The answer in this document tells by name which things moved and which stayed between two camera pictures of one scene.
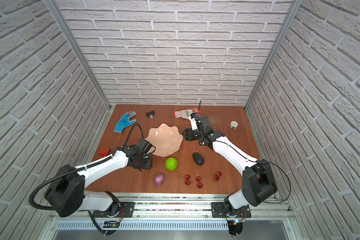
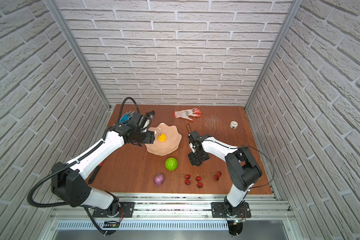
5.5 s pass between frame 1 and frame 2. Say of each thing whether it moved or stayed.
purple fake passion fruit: stayed
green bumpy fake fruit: stayed
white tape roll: stayed
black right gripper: moved
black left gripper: moved
